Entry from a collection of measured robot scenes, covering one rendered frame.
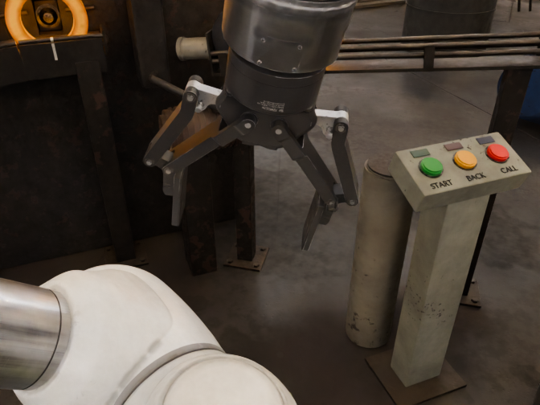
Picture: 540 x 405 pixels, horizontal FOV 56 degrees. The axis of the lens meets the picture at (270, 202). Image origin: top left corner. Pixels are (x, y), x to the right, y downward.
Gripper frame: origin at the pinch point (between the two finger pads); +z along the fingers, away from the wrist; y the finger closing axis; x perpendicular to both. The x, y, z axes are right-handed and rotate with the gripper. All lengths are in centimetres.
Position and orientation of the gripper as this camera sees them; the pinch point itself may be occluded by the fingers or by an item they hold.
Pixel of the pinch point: (243, 221)
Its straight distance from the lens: 52.6
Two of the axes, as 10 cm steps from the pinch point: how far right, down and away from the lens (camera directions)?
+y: 9.8, 1.9, 0.5
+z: -1.7, 6.7, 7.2
